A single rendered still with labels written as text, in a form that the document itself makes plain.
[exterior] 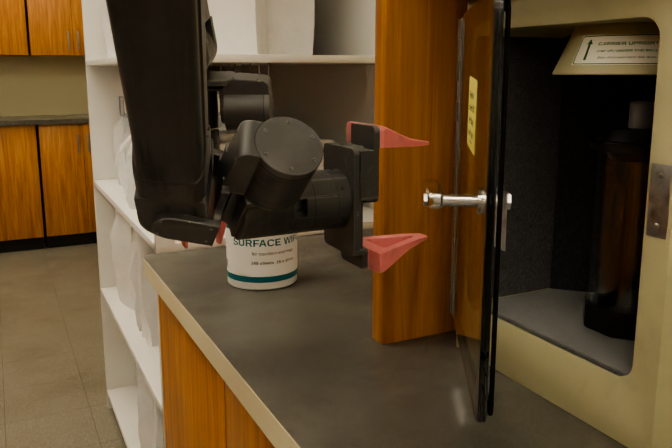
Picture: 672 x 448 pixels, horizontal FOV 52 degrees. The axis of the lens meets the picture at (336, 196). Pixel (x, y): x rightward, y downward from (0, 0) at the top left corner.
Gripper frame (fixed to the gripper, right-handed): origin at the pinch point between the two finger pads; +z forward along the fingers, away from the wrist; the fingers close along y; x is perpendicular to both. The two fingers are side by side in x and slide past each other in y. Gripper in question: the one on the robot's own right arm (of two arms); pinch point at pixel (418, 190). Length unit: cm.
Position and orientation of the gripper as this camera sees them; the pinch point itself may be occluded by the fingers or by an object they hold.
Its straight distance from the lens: 70.1
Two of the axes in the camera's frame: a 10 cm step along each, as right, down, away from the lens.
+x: -4.5, -1.6, 8.8
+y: 0.0, -9.8, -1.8
